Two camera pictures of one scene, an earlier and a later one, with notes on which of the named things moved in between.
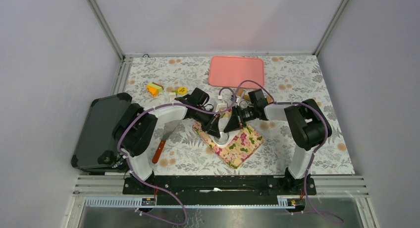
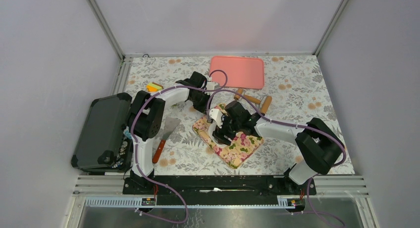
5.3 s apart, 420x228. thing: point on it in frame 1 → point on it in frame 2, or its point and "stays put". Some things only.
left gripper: [213, 129] → [202, 108]
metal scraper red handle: [169, 128] stays put
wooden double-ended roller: [239, 92] stays put
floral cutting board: [238, 151] stays put
